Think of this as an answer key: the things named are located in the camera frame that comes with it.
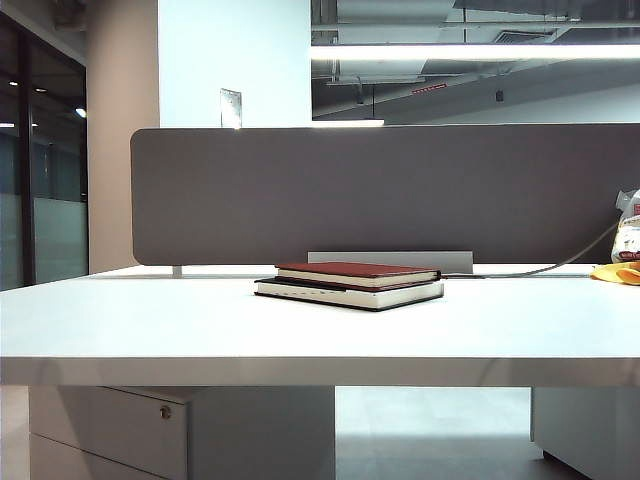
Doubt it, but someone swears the grey power cable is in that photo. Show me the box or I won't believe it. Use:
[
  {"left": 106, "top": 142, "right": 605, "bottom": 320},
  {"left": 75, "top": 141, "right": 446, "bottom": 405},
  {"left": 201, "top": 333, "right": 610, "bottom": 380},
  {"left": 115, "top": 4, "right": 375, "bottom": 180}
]
[{"left": 442, "top": 222, "right": 621, "bottom": 279}]

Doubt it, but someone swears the short ceiling light strip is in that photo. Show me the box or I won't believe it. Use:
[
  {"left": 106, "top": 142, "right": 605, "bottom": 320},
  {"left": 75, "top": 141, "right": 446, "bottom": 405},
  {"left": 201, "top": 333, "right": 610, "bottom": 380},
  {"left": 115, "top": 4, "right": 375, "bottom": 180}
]
[{"left": 312, "top": 118, "right": 385, "bottom": 127}]

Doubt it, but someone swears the white drawer cabinet with lock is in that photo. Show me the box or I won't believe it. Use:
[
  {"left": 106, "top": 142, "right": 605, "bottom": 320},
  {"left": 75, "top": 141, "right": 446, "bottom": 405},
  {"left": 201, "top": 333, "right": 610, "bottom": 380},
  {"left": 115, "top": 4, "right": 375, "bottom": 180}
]
[{"left": 28, "top": 384, "right": 336, "bottom": 480}]

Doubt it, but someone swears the silver wall plate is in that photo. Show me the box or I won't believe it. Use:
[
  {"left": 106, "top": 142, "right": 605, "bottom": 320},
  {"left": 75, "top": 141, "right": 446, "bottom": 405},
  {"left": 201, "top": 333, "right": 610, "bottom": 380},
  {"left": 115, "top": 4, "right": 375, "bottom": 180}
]
[{"left": 219, "top": 87, "right": 245, "bottom": 129}]

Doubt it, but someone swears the ceiling air vent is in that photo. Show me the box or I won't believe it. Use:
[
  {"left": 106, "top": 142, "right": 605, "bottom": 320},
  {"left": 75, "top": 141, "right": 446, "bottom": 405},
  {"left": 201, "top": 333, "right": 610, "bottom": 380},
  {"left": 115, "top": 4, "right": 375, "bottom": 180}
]
[{"left": 492, "top": 29, "right": 557, "bottom": 44}]

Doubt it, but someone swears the dark glass partition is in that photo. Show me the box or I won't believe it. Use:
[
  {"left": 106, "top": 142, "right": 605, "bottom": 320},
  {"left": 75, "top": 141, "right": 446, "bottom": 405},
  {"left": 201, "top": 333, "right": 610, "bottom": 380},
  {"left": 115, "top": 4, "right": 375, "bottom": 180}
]
[{"left": 0, "top": 12, "right": 90, "bottom": 292}]

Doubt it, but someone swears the long ceiling light strip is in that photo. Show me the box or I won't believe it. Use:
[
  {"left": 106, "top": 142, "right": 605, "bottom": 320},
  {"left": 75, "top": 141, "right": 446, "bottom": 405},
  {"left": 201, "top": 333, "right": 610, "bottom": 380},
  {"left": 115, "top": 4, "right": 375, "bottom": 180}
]
[{"left": 310, "top": 43, "right": 640, "bottom": 62}]

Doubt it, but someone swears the black hardcover book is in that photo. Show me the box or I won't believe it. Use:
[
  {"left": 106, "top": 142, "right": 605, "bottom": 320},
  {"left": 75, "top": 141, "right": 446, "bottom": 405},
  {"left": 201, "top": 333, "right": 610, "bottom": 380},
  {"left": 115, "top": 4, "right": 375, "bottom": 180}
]
[{"left": 253, "top": 276, "right": 446, "bottom": 313}]

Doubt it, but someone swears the yellow cloth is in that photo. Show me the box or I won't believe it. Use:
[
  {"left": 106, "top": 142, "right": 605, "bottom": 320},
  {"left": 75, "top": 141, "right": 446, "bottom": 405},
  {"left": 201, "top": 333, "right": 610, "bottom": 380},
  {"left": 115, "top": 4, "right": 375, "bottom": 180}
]
[{"left": 591, "top": 260, "right": 640, "bottom": 286}]

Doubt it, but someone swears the clear plastic snack bag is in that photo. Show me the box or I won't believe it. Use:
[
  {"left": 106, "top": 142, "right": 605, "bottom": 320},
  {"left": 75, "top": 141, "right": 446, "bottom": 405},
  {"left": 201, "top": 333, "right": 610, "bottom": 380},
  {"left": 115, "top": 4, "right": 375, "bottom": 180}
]
[{"left": 612, "top": 188, "right": 640, "bottom": 265}]

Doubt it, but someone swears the red hardcover book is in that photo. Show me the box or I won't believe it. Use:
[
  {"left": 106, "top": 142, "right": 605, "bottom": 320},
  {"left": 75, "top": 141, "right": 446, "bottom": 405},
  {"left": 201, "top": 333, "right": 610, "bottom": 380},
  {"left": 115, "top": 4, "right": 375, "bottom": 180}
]
[{"left": 273, "top": 260, "right": 443, "bottom": 293}]

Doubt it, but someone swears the white cabinet on castors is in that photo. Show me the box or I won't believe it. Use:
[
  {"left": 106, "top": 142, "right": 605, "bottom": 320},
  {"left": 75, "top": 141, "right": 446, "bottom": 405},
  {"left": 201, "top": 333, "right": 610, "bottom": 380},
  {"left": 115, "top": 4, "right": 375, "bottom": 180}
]
[{"left": 530, "top": 387, "right": 640, "bottom": 480}]

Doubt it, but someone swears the grey desk divider panel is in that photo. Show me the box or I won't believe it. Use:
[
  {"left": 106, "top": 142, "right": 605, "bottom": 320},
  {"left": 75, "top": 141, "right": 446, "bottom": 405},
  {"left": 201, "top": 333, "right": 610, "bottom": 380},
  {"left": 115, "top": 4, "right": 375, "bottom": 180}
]
[{"left": 130, "top": 123, "right": 640, "bottom": 266}]

